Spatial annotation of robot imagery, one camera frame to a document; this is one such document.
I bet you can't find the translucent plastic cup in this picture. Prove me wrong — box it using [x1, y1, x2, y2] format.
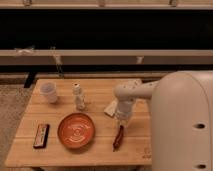
[40, 82, 58, 103]

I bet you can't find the dark red pepper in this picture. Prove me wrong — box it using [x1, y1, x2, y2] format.
[113, 125, 124, 151]

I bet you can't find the small white bottle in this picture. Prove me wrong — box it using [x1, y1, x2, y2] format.
[73, 83, 85, 110]

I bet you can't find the white napkin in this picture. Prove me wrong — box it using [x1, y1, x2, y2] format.
[104, 100, 117, 117]

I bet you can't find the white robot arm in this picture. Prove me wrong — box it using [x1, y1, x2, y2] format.
[114, 71, 213, 171]

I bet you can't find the orange round plate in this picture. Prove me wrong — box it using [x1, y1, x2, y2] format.
[57, 113, 95, 149]

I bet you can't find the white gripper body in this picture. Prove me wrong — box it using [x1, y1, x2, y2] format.
[115, 101, 134, 120]

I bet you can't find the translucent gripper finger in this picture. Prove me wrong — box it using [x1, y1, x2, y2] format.
[117, 119, 130, 128]

